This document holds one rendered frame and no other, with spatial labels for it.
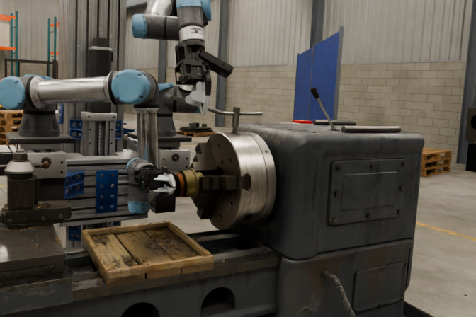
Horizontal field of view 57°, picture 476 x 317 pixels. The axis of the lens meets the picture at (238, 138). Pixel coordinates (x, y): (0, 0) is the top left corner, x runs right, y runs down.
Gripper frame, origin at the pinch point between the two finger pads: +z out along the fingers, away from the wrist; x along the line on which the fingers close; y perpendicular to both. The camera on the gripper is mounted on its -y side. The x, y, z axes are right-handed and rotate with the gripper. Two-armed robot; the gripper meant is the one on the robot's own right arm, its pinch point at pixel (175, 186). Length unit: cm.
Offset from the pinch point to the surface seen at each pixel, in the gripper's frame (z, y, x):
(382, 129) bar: 13, -71, 19
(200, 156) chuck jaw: -7.2, -10.9, 8.0
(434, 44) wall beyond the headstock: -628, -919, 177
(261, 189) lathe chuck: 12.3, -22.6, 0.3
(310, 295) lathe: 17, -41, -34
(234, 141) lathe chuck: 4.4, -17.1, 14.0
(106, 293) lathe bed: 13.7, 22.7, -23.3
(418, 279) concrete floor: -95, -240, -108
